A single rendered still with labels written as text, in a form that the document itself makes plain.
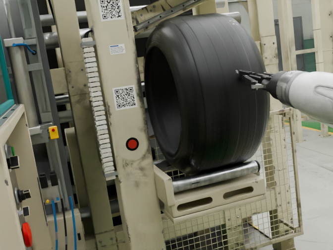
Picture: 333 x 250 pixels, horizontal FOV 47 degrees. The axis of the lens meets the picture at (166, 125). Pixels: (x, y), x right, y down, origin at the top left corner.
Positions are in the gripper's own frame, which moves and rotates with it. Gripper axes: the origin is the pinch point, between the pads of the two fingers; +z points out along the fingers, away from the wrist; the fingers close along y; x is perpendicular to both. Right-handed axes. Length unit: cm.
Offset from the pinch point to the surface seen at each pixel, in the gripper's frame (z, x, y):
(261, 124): 3.1, 17.1, -6.5
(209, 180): 10.9, 36.5, 9.7
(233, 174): 10.9, 36.4, 0.5
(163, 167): 39, 40, 18
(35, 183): -9, 15, 64
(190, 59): 8.9, -6.1, 14.4
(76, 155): 93, 47, 48
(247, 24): 921, 49, -538
